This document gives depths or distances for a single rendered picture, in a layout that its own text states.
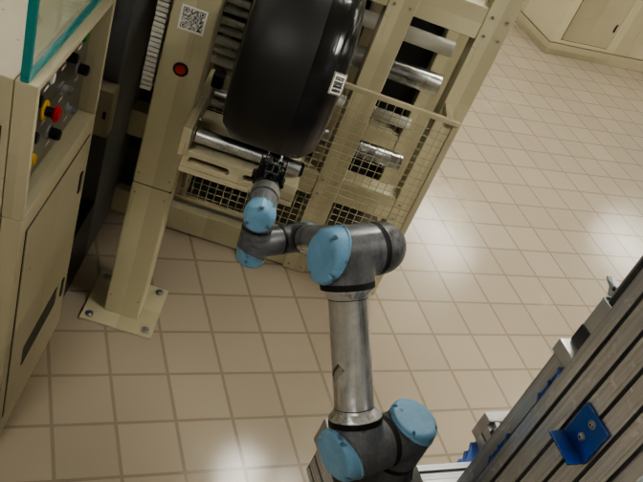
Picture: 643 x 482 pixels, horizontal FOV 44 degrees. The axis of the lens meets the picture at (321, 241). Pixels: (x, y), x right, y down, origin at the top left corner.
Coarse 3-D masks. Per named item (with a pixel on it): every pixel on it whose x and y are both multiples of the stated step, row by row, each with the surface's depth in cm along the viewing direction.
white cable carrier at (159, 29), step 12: (168, 0) 218; (156, 12) 220; (168, 12) 222; (156, 24) 222; (156, 36) 228; (156, 48) 227; (156, 60) 229; (144, 72) 232; (156, 72) 236; (144, 84) 235
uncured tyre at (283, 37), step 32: (256, 0) 212; (288, 0) 206; (320, 0) 208; (352, 0) 212; (256, 32) 206; (288, 32) 205; (320, 32) 206; (352, 32) 210; (256, 64) 206; (288, 64) 206; (320, 64) 207; (256, 96) 210; (288, 96) 210; (320, 96) 210; (256, 128) 219; (288, 128) 216; (320, 128) 218
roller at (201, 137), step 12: (204, 132) 234; (204, 144) 235; (216, 144) 234; (228, 144) 235; (240, 144) 235; (240, 156) 236; (252, 156) 236; (264, 156) 236; (276, 156) 237; (288, 168) 237; (300, 168) 238
